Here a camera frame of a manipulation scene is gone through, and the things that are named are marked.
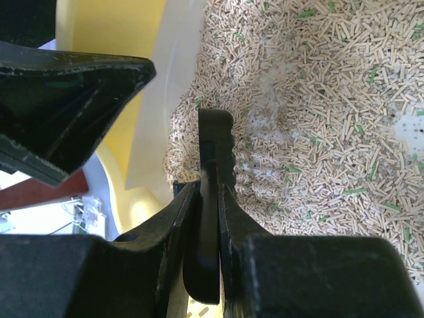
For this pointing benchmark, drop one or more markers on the red waste basket with liner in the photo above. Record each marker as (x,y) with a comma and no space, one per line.
(31,192)

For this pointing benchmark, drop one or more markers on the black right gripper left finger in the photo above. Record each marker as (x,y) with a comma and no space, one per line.
(137,275)

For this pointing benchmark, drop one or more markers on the black litter scoop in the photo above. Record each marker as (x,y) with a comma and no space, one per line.
(201,268)

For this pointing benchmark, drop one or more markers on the yellow litter box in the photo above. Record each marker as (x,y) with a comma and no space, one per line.
(309,86)

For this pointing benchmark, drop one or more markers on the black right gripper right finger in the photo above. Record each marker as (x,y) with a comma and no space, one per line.
(267,275)

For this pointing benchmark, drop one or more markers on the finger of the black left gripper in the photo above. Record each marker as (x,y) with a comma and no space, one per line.
(56,106)

